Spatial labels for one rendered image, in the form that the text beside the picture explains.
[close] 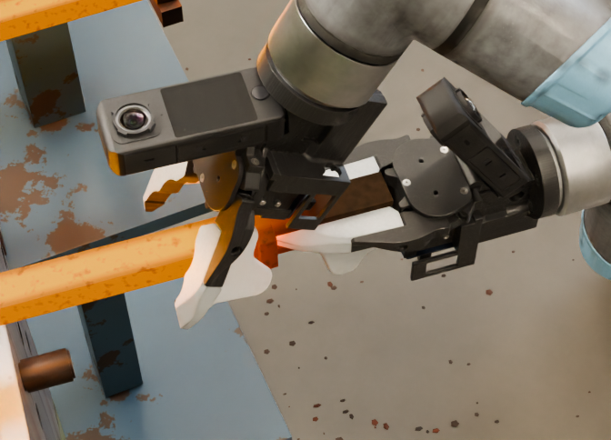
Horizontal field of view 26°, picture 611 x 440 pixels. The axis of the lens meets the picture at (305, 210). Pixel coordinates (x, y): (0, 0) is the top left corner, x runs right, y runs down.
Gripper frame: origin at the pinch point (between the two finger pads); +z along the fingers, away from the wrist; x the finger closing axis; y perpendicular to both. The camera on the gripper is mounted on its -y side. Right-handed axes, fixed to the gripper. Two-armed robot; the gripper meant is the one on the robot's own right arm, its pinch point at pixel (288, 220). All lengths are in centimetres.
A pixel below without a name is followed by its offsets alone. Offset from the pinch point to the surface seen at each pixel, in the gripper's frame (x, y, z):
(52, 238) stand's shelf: 28.6, 34.8, 17.4
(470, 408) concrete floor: 26, 101, -35
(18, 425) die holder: -5.4, 8.8, 22.3
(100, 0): 34.1, 8.4, 7.5
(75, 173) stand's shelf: 36, 35, 13
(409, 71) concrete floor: 92, 101, -49
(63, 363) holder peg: 0.6, 12.1, 18.4
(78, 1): 34.0, 7.8, 9.5
